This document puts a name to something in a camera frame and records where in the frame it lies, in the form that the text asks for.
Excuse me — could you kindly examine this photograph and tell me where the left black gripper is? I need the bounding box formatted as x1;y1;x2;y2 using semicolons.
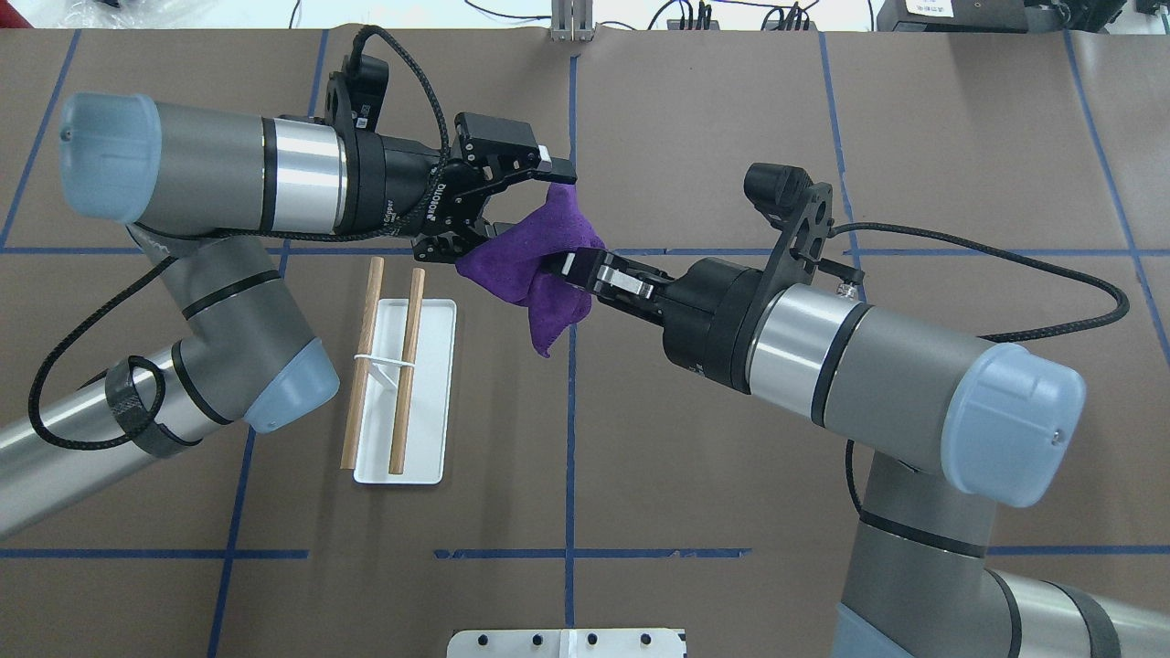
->
346;112;578;263

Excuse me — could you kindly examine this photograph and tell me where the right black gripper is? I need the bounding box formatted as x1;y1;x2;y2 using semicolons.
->
550;249;787;393

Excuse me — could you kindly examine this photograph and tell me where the purple towel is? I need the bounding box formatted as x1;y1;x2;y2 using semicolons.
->
455;183;606;358

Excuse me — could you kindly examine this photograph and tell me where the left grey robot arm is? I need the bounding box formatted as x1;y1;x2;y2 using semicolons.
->
1;82;576;536

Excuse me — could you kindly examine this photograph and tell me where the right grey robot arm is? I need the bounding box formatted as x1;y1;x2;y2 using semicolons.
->
541;247;1166;657

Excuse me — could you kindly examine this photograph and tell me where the white towel rack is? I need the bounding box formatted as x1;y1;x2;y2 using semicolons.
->
340;258;457;484

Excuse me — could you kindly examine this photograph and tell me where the blue tape line crosswise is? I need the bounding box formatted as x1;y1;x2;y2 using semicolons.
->
1;544;1169;561

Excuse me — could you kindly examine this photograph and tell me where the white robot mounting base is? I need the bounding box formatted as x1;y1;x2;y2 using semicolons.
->
446;628;688;657

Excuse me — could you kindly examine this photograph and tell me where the aluminium frame post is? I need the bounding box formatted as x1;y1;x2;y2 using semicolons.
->
548;0;596;43

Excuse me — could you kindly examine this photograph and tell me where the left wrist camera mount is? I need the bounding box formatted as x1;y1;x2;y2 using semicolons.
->
325;54;391;131

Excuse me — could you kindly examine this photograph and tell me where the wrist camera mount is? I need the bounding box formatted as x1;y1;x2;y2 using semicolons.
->
743;163;865;307
325;54;391;131

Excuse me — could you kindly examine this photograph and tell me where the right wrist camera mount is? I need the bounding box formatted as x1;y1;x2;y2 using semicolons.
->
743;163;865;307

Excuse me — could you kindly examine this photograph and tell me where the left black braided cable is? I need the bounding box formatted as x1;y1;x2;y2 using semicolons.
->
27;25;455;452

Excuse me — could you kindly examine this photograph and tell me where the black braided cable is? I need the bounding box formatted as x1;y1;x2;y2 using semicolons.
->
827;222;1133;518
27;25;455;452

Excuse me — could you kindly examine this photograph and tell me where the right black braided cable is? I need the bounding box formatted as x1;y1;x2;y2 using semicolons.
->
827;222;1133;518

